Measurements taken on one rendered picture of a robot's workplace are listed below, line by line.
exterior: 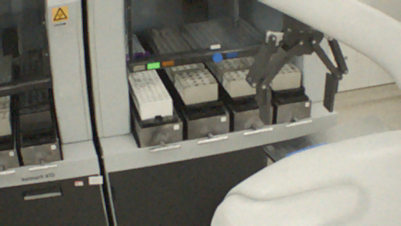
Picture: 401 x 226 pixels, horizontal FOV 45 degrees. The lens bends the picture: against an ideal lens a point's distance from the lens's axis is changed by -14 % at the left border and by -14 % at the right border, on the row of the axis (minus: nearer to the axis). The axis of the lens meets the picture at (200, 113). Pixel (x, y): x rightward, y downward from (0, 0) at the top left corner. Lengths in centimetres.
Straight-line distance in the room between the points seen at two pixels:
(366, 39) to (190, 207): 140
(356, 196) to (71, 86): 141
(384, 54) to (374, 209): 29
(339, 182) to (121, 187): 149
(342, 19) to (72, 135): 128
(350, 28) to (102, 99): 121
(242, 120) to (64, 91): 58
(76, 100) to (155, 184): 38
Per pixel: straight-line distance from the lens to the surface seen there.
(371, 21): 59
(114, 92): 170
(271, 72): 90
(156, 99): 171
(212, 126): 174
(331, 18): 61
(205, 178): 185
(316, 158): 34
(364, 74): 360
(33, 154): 167
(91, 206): 181
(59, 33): 159
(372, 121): 176
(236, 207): 33
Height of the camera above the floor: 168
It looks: 30 degrees down
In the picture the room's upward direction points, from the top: straight up
